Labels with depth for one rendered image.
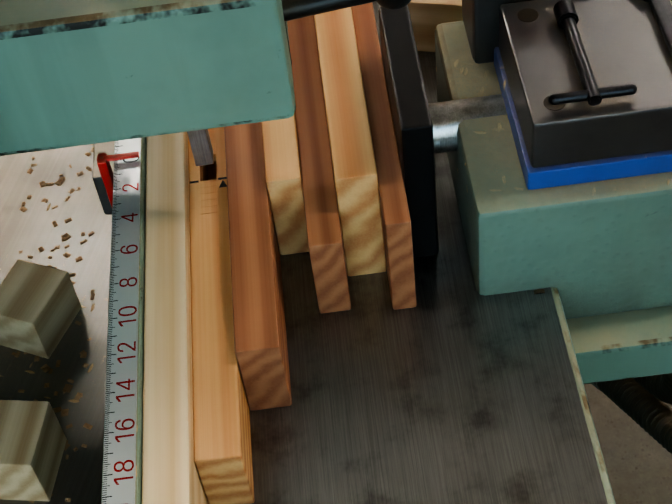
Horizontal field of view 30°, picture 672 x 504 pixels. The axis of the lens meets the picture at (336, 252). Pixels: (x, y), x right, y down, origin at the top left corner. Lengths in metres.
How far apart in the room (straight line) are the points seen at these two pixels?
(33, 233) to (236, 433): 0.33
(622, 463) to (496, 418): 1.05
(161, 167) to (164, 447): 0.16
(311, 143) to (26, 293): 0.21
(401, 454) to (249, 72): 0.18
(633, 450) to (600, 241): 1.05
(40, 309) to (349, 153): 0.24
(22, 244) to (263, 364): 0.30
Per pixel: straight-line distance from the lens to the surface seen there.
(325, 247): 0.58
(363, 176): 0.58
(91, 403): 0.74
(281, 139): 0.62
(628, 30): 0.61
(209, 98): 0.56
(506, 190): 0.58
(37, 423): 0.69
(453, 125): 0.62
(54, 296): 0.75
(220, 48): 0.54
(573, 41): 0.59
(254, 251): 0.59
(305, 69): 0.67
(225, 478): 0.54
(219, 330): 0.57
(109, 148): 0.80
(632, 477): 1.62
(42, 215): 0.84
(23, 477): 0.69
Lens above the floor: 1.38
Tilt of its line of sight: 49 degrees down
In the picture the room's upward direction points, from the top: 8 degrees counter-clockwise
